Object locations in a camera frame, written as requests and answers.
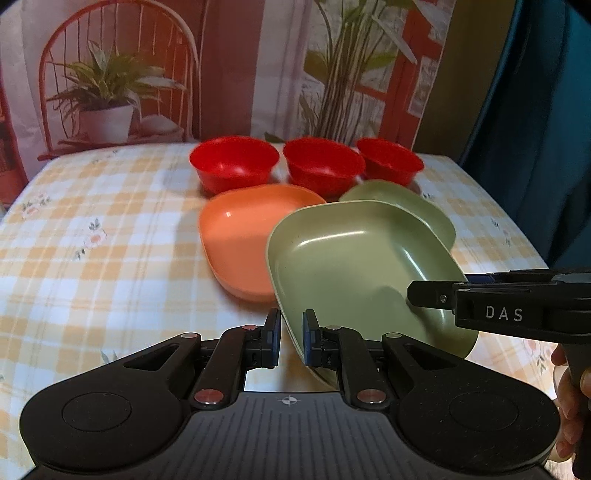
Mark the green plate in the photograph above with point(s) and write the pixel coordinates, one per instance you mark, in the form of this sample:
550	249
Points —
352	262
430	214

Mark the green plate on table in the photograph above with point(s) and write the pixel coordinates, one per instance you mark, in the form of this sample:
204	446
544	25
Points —
430	214

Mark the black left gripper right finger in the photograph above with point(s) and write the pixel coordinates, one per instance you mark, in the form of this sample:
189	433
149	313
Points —
343	351

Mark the orange plate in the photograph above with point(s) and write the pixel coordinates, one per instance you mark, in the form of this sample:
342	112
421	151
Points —
234	227

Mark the teal chair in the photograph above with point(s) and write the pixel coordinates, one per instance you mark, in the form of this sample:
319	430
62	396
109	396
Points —
530	146

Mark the person's right hand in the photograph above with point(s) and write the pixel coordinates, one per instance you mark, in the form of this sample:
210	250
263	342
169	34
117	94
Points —
571	402

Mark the printed backdrop curtain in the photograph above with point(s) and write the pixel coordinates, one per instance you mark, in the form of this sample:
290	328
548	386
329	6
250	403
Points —
268	69

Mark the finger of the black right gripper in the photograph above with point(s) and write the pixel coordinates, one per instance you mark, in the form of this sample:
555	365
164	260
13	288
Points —
432	294

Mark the yellow checkered tablecloth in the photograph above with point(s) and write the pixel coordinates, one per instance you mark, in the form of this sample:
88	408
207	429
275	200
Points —
100	258

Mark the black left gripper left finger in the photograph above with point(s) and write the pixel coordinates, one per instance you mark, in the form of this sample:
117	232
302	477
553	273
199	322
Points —
226	361

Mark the red bowl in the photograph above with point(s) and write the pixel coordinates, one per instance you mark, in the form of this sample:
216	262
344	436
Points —
233	162
323	166
389	161

